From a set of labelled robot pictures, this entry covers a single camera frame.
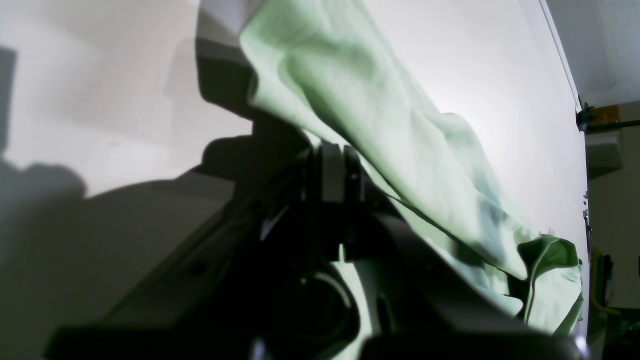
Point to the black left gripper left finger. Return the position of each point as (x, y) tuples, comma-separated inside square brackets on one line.
[(262, 286)]

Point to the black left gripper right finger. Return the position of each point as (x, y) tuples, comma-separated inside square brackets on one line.
[(423, 308)]

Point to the light green T-shirt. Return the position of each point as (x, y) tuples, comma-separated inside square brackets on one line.
[(326, 67)]

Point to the black clamp bracket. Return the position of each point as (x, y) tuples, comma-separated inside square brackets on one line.
[(584, 118)]

